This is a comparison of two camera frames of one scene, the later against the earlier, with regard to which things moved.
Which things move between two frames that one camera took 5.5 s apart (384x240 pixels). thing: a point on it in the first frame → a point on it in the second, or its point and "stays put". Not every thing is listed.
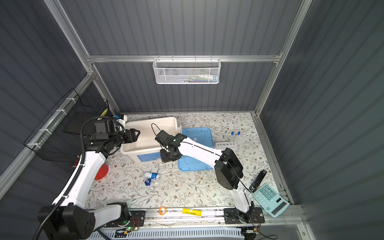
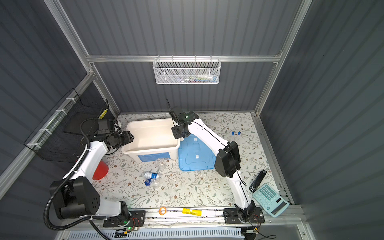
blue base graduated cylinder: x=154 y=183 stays put
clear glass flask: x=159 y=164 stays put
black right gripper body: x=166 y=156 → x=177 y=133
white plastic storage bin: x=146 y=148 stays put
